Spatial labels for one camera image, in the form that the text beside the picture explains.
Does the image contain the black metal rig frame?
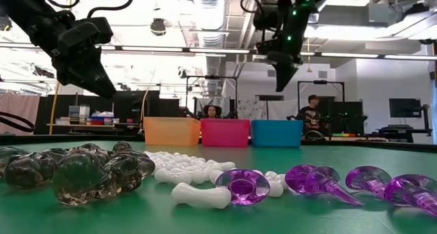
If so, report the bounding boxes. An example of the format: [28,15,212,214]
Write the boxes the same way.
[186,75,239,116]
[297,79,346,116]

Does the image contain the round black ceiling device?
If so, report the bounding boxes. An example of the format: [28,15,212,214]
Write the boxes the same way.
[150,18,167,37]

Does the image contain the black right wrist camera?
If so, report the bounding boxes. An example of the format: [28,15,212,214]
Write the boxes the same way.
[252,3,285,32]

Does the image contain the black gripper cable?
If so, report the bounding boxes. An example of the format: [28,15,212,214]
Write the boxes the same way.
[240,0,267,27]
[45,0,135,19]

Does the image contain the black office desk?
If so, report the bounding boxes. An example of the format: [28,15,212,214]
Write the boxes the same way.
[364,123,434,145]

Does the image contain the black partition wall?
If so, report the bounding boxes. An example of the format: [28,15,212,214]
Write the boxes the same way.
[33,89,181,136]

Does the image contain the blue and red box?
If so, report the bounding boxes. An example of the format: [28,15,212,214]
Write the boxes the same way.
[89,111,115,126]

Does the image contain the long ceiling light rail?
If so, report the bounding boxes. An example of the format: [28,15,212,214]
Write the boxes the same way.
[0,42,437,61]

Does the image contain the black table frame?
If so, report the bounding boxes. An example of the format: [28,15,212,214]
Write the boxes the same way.
[0,134,437,154]

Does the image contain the pink curtain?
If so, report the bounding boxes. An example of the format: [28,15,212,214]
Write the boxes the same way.
[0,92,41,136]

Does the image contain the orange plastic bin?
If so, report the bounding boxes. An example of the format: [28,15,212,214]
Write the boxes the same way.
[143,117,201,147]

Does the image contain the blue plastic bin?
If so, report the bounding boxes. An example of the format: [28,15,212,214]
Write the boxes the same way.
[251,119,303,149]

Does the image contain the grey cloth on frame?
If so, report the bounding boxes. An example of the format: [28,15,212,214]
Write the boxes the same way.
[196,96,230,117]

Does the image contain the yellow extension cable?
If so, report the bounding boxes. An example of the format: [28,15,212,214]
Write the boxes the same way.
[49,82,59,136]

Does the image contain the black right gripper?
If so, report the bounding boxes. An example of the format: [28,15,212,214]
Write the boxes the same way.
[255,0,320,93]

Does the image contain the silver ceiling air duct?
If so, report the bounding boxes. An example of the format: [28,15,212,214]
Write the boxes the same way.
[189,0,229,96]
[307,0,342,23]

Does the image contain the black cable loop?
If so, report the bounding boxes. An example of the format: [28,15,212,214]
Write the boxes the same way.
[0,111,36,132]

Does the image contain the black computer monitor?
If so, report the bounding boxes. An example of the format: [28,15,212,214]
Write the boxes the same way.
[389,98,423,119]

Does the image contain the black monitor stand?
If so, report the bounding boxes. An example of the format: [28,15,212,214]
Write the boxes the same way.
[421,104,433,136]

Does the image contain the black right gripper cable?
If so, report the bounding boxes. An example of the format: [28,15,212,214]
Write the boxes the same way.
[240,0,267,27]

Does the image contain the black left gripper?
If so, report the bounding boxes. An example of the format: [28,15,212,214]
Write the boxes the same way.
[51,42,118,100]

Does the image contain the person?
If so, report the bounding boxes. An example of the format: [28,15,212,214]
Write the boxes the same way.
[203,104,223,119]
[295,93,330,139]

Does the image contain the green table mat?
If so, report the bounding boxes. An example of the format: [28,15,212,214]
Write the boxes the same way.
[0,141,437,234]

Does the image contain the clear plastic storage box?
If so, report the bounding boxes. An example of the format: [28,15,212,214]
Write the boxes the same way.
[68,104,91,125]

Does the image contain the pink plastic bin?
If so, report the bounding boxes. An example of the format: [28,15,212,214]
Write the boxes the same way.
[200,118,251,148]

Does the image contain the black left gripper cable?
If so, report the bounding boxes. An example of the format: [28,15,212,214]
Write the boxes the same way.
[45,0,135,19]

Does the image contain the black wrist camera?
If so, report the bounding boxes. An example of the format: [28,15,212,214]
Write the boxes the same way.
[57,16,114,50]
[252,3,285,32]

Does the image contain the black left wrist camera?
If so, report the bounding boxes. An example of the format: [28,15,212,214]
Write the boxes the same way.
[57,16,114,50]

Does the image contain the wooden shelf board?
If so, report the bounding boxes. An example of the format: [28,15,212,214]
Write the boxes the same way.
[46,122,141,129]

